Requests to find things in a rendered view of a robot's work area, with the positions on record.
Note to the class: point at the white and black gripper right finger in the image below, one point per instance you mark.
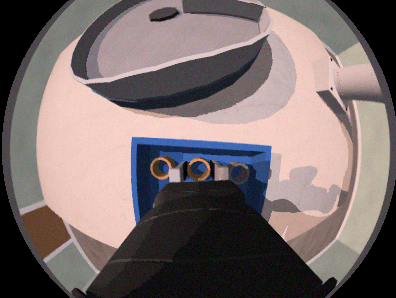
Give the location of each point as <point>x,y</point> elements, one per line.
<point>218,172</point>

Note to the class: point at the bronze bushing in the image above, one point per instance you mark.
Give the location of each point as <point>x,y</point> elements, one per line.
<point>199,177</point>
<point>155,169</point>

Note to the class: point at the blue crate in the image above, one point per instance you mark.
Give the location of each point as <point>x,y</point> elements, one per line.
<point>145,186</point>

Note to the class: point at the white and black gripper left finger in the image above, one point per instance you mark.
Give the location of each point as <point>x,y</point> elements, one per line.
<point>179,173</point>

